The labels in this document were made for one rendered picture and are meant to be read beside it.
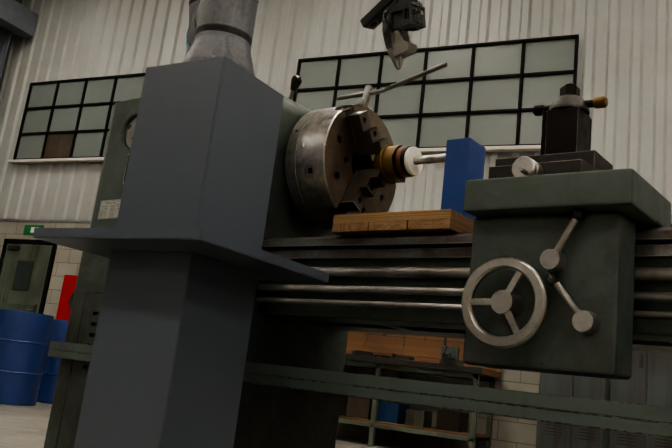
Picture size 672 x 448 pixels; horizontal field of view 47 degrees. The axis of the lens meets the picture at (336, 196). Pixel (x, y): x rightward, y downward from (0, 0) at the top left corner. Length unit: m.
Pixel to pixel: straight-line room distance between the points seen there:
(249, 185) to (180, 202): 0.15
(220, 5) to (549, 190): 0.74
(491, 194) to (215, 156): 0.50
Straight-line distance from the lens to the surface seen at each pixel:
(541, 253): 1.37
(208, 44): 1.57
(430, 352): 8.73
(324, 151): 1.84
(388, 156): 1.87
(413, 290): 1.60
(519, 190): 1.37
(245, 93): 1.51
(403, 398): 1.42
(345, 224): 1.71
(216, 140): 1.43
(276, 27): 11.05
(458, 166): 1.76
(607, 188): 1.31
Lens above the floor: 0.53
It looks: 14 degrees up
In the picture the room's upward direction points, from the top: 7 degrees clockwise
